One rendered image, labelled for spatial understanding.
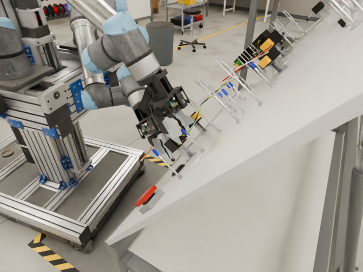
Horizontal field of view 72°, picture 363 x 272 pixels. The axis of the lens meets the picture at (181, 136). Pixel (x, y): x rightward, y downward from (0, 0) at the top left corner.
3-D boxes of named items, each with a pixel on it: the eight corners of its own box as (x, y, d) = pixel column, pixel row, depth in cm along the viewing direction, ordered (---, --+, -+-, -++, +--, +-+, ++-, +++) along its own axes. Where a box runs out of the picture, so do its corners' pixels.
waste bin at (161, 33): (147, 67, 421) (143, 27, 383) (149, 57, 457) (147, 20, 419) (174, 67, 420) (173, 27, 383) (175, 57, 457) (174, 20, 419)
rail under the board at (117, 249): (106, 251, 83) (102, 240, 79) (234, 101, 165) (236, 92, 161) (119, 259, 81) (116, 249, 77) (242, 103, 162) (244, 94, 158)
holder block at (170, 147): (180, 144, 82) (172, 136, 82) (187, 139, 77) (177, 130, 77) (172, 153, 80) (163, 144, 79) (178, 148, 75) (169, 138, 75)
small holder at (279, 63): (299, 53, 73) (282, 35, 73) (284, 70, 69) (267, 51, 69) (288, 62, 77) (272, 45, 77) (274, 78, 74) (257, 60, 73)
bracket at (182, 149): (193, 154, 80) (182, 143, 80) (196, 151, 78) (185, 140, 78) (185, 163, 78) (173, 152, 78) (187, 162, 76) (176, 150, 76)
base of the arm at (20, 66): (-12, 76, 108) (-23, 54, 102) (18, 65, 119) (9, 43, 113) (14, 82, 104) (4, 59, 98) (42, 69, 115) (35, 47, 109)
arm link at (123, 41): (111, 21, 64) (134, 4, 59) (135, 60, 68) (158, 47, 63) (91, 30, 58) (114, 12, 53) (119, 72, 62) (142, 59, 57)
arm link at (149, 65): (121, 69, 64) (143, 55, 68) (132, 85, 65) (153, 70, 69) (136, 63, 58) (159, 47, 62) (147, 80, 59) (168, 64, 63)
